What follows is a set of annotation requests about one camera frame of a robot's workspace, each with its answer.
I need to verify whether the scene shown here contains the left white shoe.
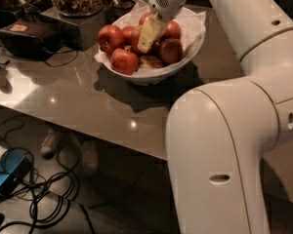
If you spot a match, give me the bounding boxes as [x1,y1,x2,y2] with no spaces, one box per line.
[40,128,61,159]

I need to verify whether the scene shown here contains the red apple right front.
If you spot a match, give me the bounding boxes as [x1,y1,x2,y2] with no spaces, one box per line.
[158,38,183,65]

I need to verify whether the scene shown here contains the red apple right back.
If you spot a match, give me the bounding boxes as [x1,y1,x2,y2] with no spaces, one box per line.
[162,20,182,39]

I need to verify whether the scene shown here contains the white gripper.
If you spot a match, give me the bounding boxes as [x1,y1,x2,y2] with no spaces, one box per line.
[138,0,187,54]

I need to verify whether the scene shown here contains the red apple front left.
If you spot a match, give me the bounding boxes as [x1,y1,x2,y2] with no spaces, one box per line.
[110,48,139,75]

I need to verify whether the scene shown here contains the black floor cables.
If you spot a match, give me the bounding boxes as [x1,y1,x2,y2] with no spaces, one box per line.
[0,116,97,234]

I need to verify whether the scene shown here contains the black cup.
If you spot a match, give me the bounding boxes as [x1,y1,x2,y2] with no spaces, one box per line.
[114,0,135,19]

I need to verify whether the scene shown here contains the dark grey box stand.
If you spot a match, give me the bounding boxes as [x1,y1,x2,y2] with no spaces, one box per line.
[41,8,114,51]

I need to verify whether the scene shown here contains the small red apple behind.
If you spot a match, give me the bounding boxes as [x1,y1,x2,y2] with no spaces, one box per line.
[122,25,135,44]

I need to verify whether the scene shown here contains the blue box on floor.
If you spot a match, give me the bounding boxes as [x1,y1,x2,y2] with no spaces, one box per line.
[0,150,32,199]

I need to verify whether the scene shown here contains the red apple top back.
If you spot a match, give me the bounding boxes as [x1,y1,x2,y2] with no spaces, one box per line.
[139,12,152,25]

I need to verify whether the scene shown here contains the white bowl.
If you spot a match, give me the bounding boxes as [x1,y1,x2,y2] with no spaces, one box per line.
[100,4,207,86]

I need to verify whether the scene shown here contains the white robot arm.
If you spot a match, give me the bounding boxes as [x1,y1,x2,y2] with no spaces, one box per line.
[166,0,293,234]

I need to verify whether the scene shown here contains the black table cable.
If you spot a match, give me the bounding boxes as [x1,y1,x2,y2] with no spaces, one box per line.
[43,47,80,68]

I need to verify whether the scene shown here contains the black device with label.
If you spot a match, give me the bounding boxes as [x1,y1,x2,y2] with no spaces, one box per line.
[0,19,63,60]

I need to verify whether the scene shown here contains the red apple far left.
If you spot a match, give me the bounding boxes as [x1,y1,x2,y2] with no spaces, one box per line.
[98,24,125,55]

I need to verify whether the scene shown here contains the white shoe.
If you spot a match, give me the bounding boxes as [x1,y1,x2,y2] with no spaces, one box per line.
[81,140,99,176]
[40,128,61,159]

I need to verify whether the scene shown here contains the yellowish apple front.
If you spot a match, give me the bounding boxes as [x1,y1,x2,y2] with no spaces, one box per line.
[140,56,163,69]

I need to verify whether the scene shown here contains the right white shoe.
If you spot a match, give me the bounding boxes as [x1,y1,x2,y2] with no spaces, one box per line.
[81,140,99,176]

